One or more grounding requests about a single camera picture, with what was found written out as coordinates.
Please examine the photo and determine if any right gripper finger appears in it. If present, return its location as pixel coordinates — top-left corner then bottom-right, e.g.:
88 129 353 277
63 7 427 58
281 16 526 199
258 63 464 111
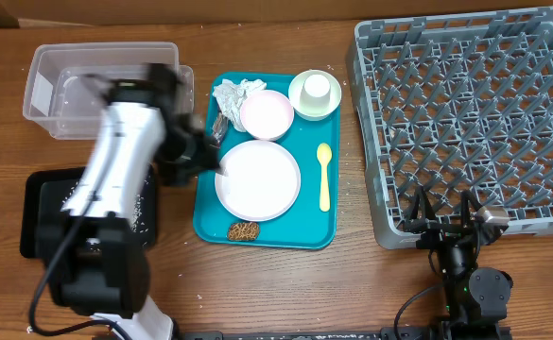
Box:
406 186 437 227
460 190 482 227

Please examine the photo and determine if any red silver snack wrapper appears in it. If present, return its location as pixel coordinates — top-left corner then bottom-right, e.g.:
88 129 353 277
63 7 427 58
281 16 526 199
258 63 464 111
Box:
212 111 229 145

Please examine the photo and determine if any white napkin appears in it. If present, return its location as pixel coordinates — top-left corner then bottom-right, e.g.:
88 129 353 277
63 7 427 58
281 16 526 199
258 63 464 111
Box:
213 78 267 132

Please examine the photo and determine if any large white plate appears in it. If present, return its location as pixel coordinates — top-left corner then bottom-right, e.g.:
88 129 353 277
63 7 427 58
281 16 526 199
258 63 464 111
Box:
215 140 302 222

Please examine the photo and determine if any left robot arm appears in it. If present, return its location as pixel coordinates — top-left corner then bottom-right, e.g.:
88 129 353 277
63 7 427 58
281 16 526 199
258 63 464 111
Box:
27 63 220 339

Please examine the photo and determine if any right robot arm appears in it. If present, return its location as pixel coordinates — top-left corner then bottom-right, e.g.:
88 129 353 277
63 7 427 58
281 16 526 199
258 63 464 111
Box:
393 186 513 340

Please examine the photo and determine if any grey dishwasher rack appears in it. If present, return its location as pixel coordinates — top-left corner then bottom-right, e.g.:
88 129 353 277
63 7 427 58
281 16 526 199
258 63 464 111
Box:
347 7 553 249

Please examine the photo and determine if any pink bowl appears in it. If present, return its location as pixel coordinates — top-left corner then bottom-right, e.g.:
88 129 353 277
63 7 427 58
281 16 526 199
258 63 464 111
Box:
240 90 295 141

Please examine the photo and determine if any brown walnut cookie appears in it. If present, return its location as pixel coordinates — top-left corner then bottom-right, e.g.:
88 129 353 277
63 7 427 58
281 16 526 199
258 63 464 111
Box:
227 222 260 242

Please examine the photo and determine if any pile of rice grains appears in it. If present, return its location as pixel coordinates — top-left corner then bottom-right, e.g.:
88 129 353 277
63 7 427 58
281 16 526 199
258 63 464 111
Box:
60 177 155 232

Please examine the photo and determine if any yellow plastic spoon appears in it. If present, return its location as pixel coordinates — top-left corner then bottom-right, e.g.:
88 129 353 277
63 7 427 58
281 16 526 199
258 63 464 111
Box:
317 143 332 212

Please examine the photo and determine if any pale green bowl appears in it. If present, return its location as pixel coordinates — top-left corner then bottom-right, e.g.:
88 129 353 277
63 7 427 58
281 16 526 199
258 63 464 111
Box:
288 70 342 121

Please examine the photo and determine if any white cup upside down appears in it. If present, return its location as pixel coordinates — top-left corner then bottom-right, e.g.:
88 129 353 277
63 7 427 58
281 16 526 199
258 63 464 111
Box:
300 74 331 111

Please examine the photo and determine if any clear plastic bin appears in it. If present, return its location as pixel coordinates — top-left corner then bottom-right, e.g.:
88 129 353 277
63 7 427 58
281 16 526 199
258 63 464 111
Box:
23 42 194 140

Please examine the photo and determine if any black plastic tray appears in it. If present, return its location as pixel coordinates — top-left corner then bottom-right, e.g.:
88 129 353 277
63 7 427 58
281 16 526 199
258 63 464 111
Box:
20 166 158 259

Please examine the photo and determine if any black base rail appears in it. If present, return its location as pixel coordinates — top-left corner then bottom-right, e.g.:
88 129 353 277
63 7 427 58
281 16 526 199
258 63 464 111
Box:
180 327 440 340

